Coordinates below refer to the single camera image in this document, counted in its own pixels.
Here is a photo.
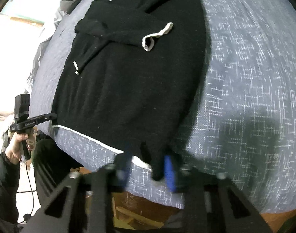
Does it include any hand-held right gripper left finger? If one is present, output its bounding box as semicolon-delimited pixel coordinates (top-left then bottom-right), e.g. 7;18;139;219
23;150;133;233

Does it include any black cable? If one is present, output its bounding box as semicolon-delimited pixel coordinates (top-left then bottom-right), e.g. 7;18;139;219
16;160;40;224

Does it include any person's left hand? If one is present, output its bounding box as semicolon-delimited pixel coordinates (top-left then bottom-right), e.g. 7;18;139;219
5;133;37;162

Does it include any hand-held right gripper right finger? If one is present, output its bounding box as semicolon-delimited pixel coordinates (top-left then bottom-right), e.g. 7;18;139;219
164;154;272;233

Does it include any black sweater with white trim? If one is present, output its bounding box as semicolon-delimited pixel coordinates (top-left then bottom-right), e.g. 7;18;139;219
51;0;212;183

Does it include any wooden window frame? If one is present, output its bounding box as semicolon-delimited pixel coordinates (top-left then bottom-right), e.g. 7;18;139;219
10;17;45;26

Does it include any person's black pants leg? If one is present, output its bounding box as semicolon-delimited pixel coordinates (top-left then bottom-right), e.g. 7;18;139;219
33;138;83;214

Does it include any blue patterned bed sheet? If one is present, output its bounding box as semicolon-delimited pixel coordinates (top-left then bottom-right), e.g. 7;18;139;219
29;0;296;215

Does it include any wooden bed frame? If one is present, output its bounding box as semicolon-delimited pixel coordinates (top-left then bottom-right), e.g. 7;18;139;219
82;167;296;233

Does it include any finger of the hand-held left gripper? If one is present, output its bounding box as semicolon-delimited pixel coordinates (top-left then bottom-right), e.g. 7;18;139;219
37;112;58;125

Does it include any person's left forearm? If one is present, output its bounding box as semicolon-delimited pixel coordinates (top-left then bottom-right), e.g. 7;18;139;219
0;152;21;224

